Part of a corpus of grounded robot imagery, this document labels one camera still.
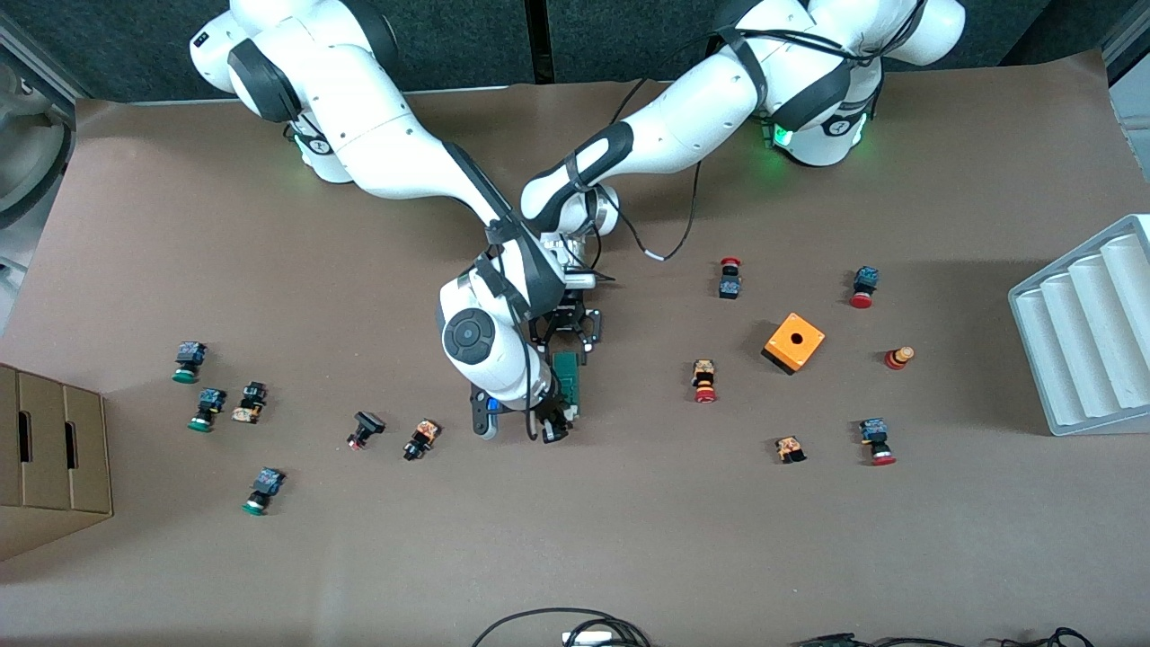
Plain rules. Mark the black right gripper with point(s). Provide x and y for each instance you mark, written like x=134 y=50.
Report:
x=554 y=420

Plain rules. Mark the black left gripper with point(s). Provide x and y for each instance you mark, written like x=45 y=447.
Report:
x=565 y=325

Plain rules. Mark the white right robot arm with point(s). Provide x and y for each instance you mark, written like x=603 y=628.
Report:
x=386 y=135

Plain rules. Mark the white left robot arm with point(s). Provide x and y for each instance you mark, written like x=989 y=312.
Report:
x=701 y=117

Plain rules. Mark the brown paper table cover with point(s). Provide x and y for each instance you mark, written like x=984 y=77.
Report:
x=575 y=521

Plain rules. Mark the red yellow emergency stop button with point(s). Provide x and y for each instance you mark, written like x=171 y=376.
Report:
x=704 y=377

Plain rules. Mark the small red button black block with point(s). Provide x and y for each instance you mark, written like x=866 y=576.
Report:
x=729 y=286

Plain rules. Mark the black square push button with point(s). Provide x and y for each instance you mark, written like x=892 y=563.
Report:
x=367 y=424

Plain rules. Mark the white plug adapter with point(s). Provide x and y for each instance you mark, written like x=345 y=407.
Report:
x=588 y=638

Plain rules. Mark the small orange contact block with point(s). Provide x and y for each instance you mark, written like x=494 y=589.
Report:
x=790 y=447

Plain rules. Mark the green push button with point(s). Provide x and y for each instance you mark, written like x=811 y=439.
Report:
x=265 y=485
x=208 y=404
x=187 y=358

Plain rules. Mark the red mushroom button blue block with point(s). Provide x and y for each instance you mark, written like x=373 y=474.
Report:
x=865 y=280
x=874 y=436

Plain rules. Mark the red yellow button cap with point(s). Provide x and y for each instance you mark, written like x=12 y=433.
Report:
x=897 y=358

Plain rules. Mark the brown cardboard box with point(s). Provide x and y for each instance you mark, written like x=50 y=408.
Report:
x=54 y=467

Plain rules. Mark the white ribbed tray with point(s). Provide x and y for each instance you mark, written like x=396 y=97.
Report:
x=1087 y=341

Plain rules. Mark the grey machine housing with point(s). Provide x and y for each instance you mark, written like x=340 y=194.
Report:
x=27 y=135

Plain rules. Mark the black orange selector switch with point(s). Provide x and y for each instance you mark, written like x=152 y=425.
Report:
x=422 y=438

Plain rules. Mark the orange button enclosure box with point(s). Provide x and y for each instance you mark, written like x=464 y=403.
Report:
x=782 y=352

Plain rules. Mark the grey metal frame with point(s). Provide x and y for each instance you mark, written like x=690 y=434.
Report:
x=1134 y=54

